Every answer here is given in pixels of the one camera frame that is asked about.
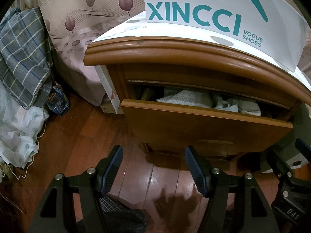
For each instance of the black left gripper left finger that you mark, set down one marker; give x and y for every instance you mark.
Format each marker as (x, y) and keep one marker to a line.
(108, 169)

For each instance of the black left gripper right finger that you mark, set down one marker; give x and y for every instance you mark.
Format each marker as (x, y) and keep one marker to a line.
(200, 169)

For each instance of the white textured knit underwear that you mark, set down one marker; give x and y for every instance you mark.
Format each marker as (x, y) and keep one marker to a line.
(198, 99)

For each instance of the wooden drawer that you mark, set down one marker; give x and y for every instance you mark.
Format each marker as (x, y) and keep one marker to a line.
(173, 127)

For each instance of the checked trouser leg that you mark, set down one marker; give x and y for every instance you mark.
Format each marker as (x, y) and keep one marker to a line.
(120, 218)

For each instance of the white paper bag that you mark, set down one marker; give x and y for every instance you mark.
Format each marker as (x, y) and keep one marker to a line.
(111, 103)

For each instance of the brown wooden nightstand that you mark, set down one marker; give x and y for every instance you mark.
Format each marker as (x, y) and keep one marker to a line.
(199, 66)

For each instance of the dark blue snack bag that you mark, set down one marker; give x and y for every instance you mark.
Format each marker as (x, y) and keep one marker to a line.
(57, 102)

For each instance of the white green patterned cloth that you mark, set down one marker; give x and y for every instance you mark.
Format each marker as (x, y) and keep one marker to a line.
(19, 130)

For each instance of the grey plaid cloth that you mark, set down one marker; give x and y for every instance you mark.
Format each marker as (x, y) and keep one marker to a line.
(25, 57)

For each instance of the leaf pattern bed sheet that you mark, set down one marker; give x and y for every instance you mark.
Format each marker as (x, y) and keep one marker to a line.
(72, 25)

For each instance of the white XINCCI shoe box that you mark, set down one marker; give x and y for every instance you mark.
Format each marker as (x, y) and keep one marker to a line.
(271, 26)

